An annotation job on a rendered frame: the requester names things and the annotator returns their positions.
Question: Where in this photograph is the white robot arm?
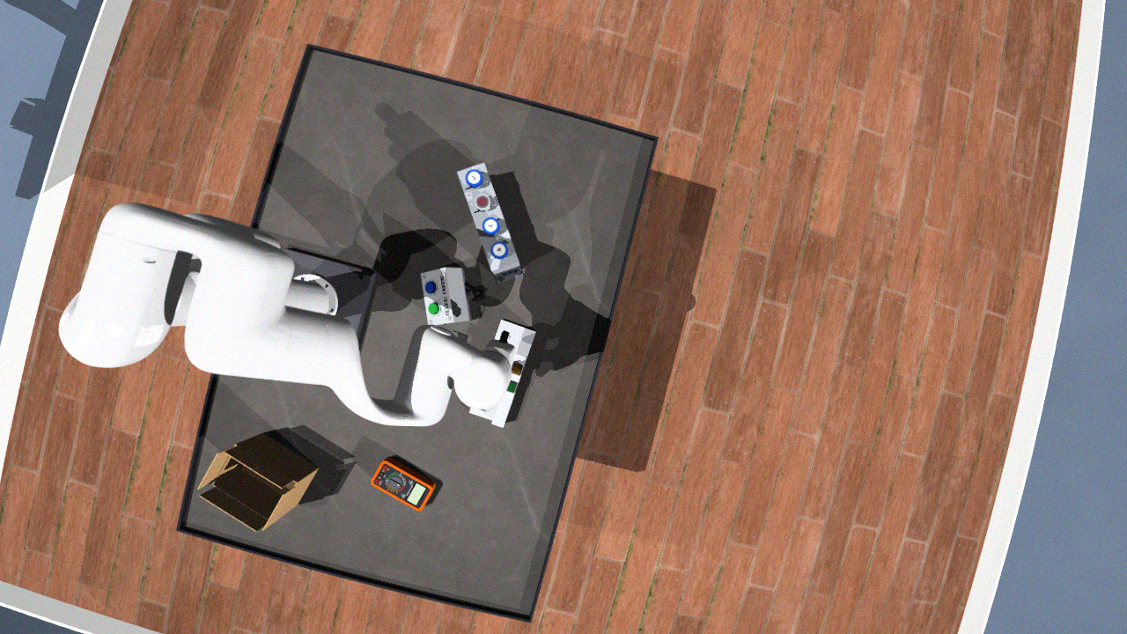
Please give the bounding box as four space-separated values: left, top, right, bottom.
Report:
59 203 512 426

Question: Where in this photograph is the orange digital multimeter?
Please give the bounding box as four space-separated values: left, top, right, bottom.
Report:
371 457 436 511

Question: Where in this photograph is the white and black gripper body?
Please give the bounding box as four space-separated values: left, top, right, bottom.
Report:
483 339 516 364

